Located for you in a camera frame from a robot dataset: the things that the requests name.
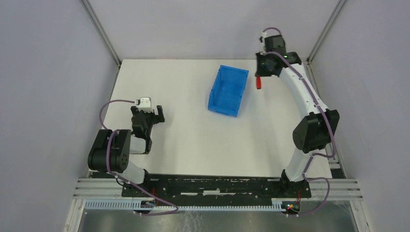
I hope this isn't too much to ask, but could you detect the aluminium right side rail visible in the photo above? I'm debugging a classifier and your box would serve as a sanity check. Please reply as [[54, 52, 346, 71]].
[[303, 58, 346, 179]]

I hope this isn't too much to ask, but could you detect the red handled screwdriver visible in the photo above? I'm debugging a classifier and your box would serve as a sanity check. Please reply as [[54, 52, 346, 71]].
[[255, 76, 262, 89]]

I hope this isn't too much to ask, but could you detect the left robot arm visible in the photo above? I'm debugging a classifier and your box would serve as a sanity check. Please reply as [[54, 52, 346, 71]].
[[88, 105, 165, 184]]

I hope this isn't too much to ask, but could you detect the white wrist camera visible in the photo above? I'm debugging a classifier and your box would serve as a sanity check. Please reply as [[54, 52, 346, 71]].
[[135, 97, 153, 113], [259, 31, 267, 53]]

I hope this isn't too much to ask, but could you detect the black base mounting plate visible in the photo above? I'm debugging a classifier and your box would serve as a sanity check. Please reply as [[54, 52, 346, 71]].
[[140, 174, 311, 207]]

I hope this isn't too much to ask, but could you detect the corner aluminium post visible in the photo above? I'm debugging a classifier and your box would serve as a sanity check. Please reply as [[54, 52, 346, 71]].
[[80, 0, 122, 68], [307, 0, 348, 64]]

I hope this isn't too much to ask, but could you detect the aluminium front frame rail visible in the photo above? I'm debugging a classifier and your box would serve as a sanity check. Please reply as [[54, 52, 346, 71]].
[[73, 178, 363, 201]]

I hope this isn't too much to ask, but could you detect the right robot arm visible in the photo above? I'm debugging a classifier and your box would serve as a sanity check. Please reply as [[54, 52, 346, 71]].
[[255, 31, 340, 182]]

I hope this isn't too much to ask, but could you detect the white slotted cable duct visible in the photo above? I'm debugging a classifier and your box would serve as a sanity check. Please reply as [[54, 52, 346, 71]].
[[84, 199, 290, 213]]

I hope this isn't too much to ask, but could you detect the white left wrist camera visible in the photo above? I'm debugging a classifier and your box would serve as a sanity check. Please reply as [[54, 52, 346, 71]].
[[135, 97, 153, 113]]

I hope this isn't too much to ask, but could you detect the left corner aluminium post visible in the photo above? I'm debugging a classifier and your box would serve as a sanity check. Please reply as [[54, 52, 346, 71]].
[[80, 0, 122, 68]]

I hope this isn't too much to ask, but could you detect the right corner aluminium post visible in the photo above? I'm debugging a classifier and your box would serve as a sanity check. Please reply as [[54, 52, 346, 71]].
[[307, 0, 348, 64]]

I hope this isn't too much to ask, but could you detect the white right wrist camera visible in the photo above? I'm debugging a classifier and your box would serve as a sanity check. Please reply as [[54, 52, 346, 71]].
[[259, 31, 267, 53]]

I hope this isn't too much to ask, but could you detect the blue plastic storage bin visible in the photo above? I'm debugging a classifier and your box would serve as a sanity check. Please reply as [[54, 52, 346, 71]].
[[207, 65, 249, 117]]

